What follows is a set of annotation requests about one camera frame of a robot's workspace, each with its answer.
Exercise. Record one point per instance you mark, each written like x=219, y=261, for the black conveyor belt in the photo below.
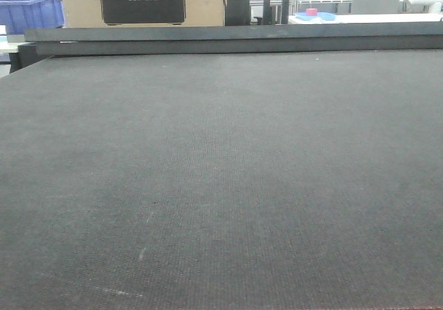
x=265, y=181

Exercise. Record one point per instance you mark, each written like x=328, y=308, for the lower cardboard box black label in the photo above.
x=88, y=14

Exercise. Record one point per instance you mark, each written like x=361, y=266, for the red tape roll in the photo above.
x=312, y=12

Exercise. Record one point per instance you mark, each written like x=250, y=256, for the grey office chair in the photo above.
x=375, y=7

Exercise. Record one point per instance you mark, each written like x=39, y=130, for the blue plastic crate background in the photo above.
x=19, y=15

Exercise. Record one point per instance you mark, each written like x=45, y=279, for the black vertical post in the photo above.
x=285, y=0

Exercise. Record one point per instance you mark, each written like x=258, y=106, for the dark conveyor end rail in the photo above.
x=296, y=38

